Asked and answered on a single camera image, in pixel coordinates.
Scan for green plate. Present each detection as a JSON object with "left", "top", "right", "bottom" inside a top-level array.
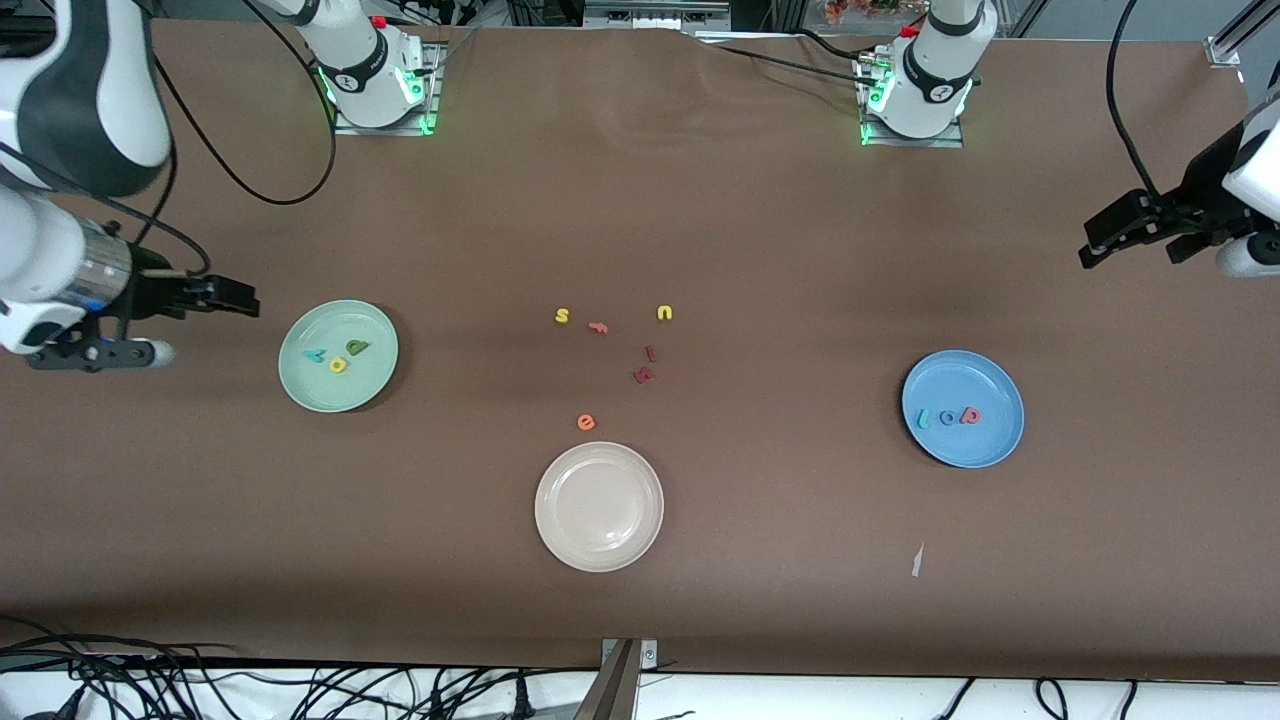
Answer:
[{"left": 278, "top": 300, "right": 400, "bottom": 413}]

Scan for blue plate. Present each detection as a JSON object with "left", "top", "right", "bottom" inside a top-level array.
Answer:
[{"left": 901, "top": 349, "right": 1026, "bottom": 469}]

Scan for orange decorative objects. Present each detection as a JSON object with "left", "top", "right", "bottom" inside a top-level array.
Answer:
[{"left": 825, "top": 0, "right": 907, "bottom": 23}]

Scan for brown table cover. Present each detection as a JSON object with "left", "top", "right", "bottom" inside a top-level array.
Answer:
[{"left": 0, "top": 15, "right": 1280, "bottom": 683}]

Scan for beige plate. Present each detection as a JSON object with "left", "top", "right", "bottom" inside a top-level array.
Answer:
[{"left": 534, "top": 441, "right": 665, "bottom": 573}]

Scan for grey metal box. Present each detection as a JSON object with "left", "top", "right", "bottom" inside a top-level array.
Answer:
[{"left": 583, "top": 0, "right": 732, "bottom": 32}]

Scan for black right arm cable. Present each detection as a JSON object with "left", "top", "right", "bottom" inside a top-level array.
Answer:
[{"left": 0, "top": 0, "right": 338, "bottom": 281}]

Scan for aluminium frame profile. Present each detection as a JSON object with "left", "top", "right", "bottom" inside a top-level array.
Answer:
[{"left": 1207, "top": 0, "right": 1280, "bottom": 69}]

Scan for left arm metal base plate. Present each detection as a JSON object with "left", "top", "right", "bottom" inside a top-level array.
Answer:
[{"left": 858, "top": 55, "right": 967, "bottom": 150}]

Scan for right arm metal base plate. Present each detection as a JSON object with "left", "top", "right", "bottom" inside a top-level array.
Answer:
[{"left": 332, "top": 42, "right": 443, "bottom": 137}]

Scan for thin black base cable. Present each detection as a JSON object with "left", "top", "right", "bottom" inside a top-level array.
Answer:
[{"left": 795, "top": 28, "right": 873, "bottom": 65}]

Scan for thick black base cable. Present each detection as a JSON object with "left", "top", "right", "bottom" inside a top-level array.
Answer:
[{"left": 697, "top": 36, "right": 867, "bottom": 81}]

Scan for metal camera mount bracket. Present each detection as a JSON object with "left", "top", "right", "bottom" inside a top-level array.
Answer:
[{"left": 575, "top": 638, "right": 659, "bottom": 720}]

